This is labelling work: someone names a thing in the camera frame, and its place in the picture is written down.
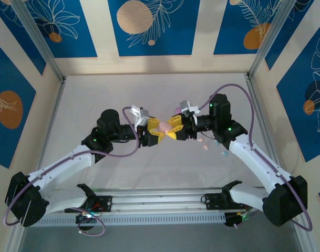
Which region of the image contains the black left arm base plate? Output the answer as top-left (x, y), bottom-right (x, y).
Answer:
top-left (64, 195), bottom-right (113, 214)

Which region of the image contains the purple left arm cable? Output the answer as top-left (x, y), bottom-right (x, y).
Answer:
top-left (3, 106), bottom-right (143, 236)

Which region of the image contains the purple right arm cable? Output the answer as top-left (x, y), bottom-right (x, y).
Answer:
top-left (198, 83), bottom-right (313, 232)

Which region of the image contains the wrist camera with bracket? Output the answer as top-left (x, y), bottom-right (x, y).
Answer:
top-left (179, 100), bottom-right (200, 116)
top-left (130, 104), bottom-right (150, 127)

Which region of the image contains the blue poster large beige circle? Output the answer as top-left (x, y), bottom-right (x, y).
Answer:
top-left (107, 0), bottom-right (201, 57)

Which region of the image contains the grey slotted cable duct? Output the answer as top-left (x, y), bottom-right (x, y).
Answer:
top-left (25, 213), bottom-right (226, 227)

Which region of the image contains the blue poster white flower outline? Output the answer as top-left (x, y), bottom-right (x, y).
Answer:
top-left (19, 0), bottom-right (98, 59)

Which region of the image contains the aluminium mounting rail beam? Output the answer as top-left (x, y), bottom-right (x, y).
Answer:
top-left (14, 186), bottom-right (304, 218)

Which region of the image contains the aluminium frame leg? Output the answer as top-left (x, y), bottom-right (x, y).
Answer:
top-left (291, 209), bottom-right (317, 252)
top-left (6, 220), bottom-right (28, 252)

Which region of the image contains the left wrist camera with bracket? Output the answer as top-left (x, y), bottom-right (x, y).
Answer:
top-left (130, 104), bottom-right (150, 127)

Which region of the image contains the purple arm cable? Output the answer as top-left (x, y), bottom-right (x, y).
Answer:
top-left (198, 83), bottom-right (313, 232)
top-left (3, 106), bottom-right (143, 236)

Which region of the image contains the black controller box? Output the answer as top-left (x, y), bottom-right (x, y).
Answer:
top-left (75, 212), bottom-right (98, 232)
top-left (224, 212), bottom-right (246, 228)

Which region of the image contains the aluminium corner post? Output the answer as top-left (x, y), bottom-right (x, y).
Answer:
top-left (10, 0), bottom-right (66, 82)
top-left (246, 0), bottom-right (294, 79)

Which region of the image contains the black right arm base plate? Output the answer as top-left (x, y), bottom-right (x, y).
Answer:
top-left (203, 193), bottom-right (254, 211)

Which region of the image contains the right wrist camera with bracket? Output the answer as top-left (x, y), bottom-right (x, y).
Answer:
top-left (179, 100), bottom-right (200, 116)

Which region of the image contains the blue poster feather orange circle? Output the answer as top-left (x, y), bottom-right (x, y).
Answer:
top-left (213, 0), bottom-right (281, 56)

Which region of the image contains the aluminium side rail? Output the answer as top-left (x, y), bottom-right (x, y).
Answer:
top-left (244, 74), bottom-right (288, 189)
top-left (30, 76), bottom-right (68, 195)

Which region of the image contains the peach earbud charging case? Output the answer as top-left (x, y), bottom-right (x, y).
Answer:
top-left (156, 121), bottom-right (172, 134)

